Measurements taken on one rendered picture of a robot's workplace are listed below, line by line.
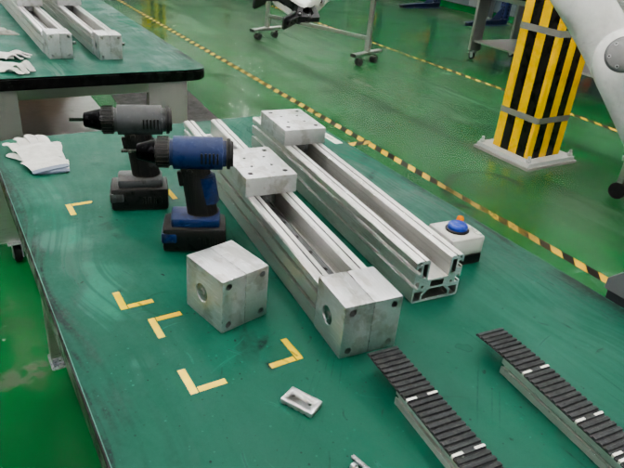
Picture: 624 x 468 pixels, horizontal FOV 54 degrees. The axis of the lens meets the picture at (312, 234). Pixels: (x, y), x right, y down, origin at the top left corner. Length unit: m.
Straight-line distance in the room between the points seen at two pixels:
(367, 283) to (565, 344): 0.36
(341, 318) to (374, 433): 0.17
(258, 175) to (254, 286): 0.31
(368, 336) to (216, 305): 0.24
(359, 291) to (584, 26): 0.75
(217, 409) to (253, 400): 0.05
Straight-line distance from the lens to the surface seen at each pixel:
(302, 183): 1.43
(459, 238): 1.21
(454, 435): 0.82
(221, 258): 0.98
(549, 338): 1.11
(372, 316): 0.93
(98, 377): 0.92
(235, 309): 0.97
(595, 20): 1.39
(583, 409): 0.94
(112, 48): 2.63
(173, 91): 2.61
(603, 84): 1.27
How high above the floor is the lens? 1.38
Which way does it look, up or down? 28 degrees down
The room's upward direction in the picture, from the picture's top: 5 degrees clockwise
